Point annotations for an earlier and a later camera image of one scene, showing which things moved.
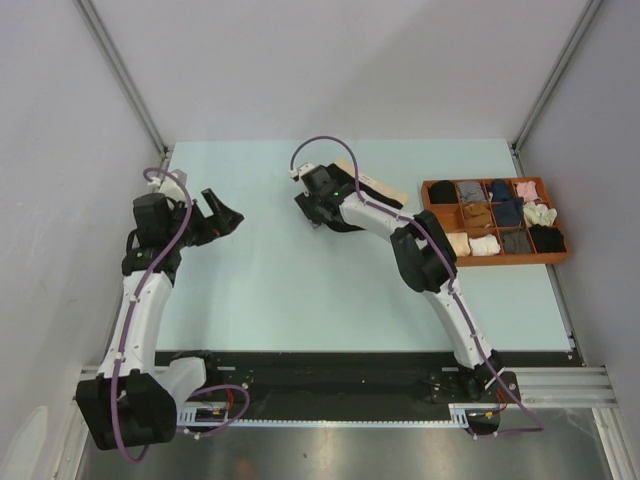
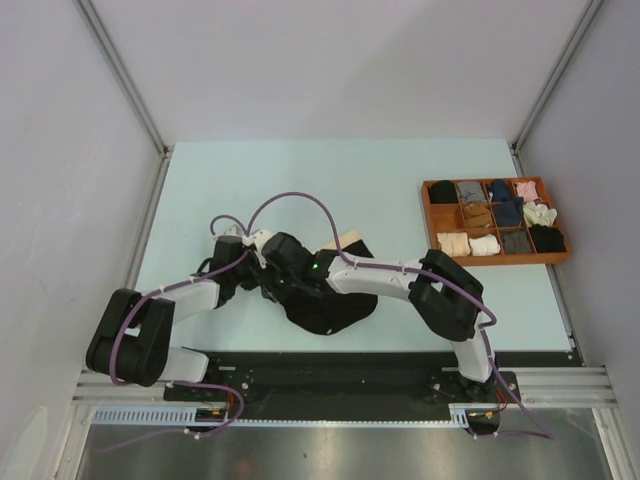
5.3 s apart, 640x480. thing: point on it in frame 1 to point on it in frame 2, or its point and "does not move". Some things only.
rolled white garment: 485,245 does not move
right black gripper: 306,203 to 270,289
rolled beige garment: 460,243 does not move
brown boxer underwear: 477,215 does not move
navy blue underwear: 509,213 does not move
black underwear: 366,191 to 326,310
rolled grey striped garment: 471,191 does not move
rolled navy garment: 500,191 does not move
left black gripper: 222,222 to 252,284
